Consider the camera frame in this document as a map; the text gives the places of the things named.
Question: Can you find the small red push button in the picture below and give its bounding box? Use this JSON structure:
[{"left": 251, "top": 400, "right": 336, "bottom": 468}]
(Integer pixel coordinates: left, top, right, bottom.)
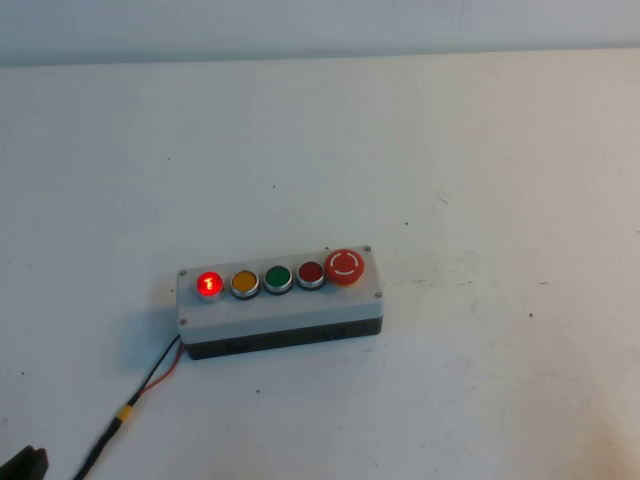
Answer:
[{"left": 295, "top": 260, "right": 327, "bottom": 292}]

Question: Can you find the yellow push button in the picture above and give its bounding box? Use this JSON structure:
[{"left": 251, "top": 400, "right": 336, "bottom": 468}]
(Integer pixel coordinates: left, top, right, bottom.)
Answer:
[{"left": 229, "top": 268, "right": 262, "bottom": 302}]

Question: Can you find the green push button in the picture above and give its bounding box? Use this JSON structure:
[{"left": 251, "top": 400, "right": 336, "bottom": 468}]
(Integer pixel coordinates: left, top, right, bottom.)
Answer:
[{"left": 263, "top": 264, "right": 295, "bottom": 297}]

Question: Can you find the grey and black button box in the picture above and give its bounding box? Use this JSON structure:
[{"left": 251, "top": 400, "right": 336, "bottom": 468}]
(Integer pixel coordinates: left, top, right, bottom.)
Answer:
[{"left": 176, "top": 244, "right": 387, "bottom": 362}]

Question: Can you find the red mushroom emergency stop button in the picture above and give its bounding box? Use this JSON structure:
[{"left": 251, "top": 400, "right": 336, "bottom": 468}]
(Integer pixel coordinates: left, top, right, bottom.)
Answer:
[{"left": 323, "top": 248, "right": 367, "bottom": 288}]

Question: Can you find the red indicator lamp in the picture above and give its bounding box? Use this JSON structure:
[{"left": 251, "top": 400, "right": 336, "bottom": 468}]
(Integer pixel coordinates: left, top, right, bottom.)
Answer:
[{"left": 195, "top": 270, "right": 227, "bottom": 305}]

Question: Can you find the black red power cable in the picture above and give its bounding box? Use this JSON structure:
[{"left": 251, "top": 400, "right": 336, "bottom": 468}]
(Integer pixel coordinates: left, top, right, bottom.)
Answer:
[{"left": 71, "top": 334, "right": 184, "bottom": 480}]

